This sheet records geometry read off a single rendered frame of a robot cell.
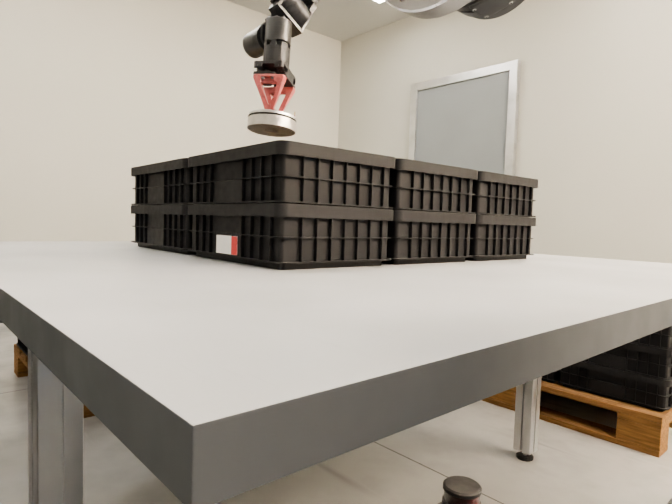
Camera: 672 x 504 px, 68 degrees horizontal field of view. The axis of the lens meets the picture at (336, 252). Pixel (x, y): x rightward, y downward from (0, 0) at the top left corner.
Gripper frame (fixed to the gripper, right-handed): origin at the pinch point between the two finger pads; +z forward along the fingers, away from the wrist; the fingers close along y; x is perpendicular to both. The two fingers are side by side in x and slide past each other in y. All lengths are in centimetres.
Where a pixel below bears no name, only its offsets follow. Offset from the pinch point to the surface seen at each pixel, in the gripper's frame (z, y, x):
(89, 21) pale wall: -140, -232, -230
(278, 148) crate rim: 12.2, 18.8, 7.9
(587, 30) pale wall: -146, -276, 137
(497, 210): 15, -34, 52
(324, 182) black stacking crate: 16.5, 10.2, 14.6
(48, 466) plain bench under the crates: 63, 40, -16
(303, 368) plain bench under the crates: 38, 72, 28
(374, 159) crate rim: 10.2, 2.3, 22.9
